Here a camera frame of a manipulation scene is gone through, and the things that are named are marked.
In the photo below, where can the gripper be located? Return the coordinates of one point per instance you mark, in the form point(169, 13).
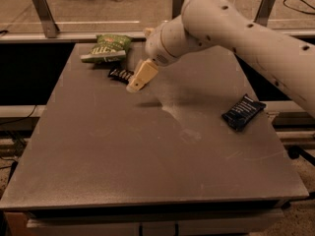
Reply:
point(155, 47)

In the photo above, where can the black rxbar chocolate bar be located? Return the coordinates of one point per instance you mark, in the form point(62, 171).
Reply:
point(120, 75)

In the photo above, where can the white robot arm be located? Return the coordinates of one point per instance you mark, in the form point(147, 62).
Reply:
point(285, 61)

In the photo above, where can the green jalapeno chip bag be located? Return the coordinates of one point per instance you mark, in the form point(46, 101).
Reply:
point(108, 48)

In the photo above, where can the blue rxbar wrapper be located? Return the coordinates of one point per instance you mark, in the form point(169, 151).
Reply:
point(242, 112)

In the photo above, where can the middle metal bracket post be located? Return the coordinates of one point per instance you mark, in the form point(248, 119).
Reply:
point(176, 7)

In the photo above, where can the metal bracket post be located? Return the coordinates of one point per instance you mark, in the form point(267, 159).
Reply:
point(176, 7)
point(50, 28)
point(264, 12)

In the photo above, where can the left metal bracket post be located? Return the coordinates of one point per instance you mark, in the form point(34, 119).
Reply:
point(50, 28)

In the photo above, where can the right metal bracket post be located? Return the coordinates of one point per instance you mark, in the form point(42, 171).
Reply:
point(264, 12)

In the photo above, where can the metal rail behind table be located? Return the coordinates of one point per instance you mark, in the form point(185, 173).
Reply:
point(89, 37)

